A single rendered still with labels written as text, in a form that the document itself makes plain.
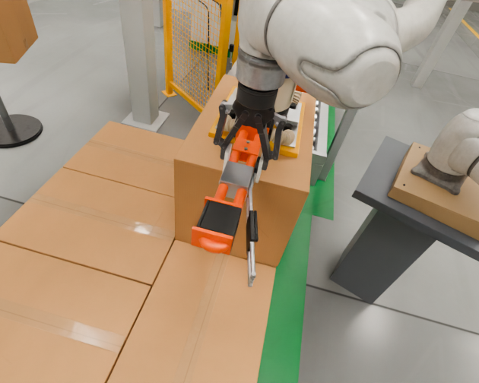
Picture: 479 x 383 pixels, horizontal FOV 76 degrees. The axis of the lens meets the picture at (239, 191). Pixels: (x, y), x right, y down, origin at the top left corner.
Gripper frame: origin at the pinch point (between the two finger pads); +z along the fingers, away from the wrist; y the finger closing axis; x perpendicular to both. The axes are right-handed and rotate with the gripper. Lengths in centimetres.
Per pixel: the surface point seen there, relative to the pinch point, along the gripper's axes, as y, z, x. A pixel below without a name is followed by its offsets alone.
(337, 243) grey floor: -61, 108, -76
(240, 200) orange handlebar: -2.1, -1.1, 12.0
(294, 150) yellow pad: -12.1, 10.9, -25.9
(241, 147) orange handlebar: 1.7, -1.6, -4.5
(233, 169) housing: 1.6, -1.7, 4.1
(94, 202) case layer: 58, 53, -17
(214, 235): 0.1, -2.5, 22.6
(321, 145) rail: -30, 48, -89
